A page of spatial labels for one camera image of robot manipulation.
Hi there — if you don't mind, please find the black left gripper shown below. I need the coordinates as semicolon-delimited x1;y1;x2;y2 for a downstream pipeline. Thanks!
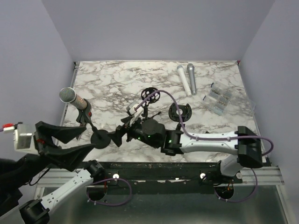
9;120;97;186

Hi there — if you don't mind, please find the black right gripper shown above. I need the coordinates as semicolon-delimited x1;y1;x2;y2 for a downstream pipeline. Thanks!
107;114;159;149

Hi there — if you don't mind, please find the black clip round-base stand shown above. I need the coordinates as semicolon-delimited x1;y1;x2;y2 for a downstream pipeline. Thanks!
76;98;111;149

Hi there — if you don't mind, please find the black tripod microphone stand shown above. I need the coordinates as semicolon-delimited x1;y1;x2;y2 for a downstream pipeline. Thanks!
141;87;161;120

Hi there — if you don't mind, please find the copper body mesh microphone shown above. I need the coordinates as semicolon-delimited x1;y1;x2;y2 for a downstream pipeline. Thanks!
59;87;87;110

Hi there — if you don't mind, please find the black round-base shock-mount stand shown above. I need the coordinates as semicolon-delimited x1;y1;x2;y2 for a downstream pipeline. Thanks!
168;103;192;130

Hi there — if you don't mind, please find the white foam-head microphone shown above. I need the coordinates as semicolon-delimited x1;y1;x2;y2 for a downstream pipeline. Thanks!
177;65;192;96

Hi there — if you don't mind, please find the silver grey handheld microphone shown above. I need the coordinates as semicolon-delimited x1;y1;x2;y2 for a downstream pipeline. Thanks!
187;63;197;95

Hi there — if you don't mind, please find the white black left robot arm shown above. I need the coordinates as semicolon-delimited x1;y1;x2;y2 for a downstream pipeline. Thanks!
0;121;104;224

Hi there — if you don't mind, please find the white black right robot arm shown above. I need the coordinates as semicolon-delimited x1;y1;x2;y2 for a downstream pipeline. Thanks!
108;119;263;183

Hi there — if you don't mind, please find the clear plastic screw box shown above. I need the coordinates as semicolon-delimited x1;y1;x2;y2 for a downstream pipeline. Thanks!
202;82;256;116

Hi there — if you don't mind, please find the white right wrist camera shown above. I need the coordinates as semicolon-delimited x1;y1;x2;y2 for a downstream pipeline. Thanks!
126;101;143;126

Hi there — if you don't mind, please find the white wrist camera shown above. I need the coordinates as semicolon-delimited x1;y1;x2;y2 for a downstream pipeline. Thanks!
0;122;38;155
126;101;143;126

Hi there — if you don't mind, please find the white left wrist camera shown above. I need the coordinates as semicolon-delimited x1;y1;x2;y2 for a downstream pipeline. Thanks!
0;122;38;155

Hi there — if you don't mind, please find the black robot mounting base rail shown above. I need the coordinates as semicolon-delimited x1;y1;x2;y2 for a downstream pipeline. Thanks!
89;162;242;195

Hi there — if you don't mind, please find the aluminium frame extrusion rail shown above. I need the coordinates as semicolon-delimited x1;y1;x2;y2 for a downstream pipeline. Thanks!
36;161;289;224

